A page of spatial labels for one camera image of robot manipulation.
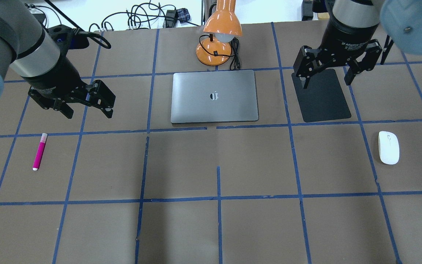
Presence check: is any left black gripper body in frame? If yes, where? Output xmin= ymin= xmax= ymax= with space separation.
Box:
xmin=28 ymin=67 xmax=88 ymax=110

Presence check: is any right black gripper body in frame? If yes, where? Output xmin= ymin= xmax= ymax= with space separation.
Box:
xmin=314 ymin=22 xmax=378 ymax=67

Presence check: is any pink marker pen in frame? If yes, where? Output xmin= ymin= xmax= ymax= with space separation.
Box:
xmin=32 ymin=133 xmax=48 ymax=172

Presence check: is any white computer mouse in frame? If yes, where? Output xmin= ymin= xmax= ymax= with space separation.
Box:
xmin=378 ymin=131 xmax=400 ymax=165

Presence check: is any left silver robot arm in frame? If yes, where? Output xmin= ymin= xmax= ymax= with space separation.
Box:
xmin=0 ymin=0 xmax=116 ymax=119

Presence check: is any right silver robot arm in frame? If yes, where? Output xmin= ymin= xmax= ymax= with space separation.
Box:
xmin=293 ymin=0 xmax=422 ymax=89

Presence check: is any black mousepad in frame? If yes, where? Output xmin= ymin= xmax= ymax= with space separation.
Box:
xmin=291 ymin=69 xmax=352 ymax=122

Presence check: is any grey closed laptop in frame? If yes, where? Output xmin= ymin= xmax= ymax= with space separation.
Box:
xmin=170 ymin=70 xmax=259 ymax=124

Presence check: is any orange desk lamp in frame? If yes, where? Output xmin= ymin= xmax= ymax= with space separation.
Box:
xmin=196 ymin=0 xmax=243 ymax=70

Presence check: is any black power adapter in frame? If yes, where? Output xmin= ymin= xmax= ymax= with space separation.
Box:
xmin=163 ymin=10 xmax=177 ymax=28

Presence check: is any black lamp cable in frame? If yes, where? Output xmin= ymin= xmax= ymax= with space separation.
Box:
xmin=199 ymin=34 xmax=241 ymax=71

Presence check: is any black cable bundle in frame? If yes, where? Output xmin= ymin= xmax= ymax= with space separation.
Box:
xmin=88 ymin=2 xmax=201 ymax=33

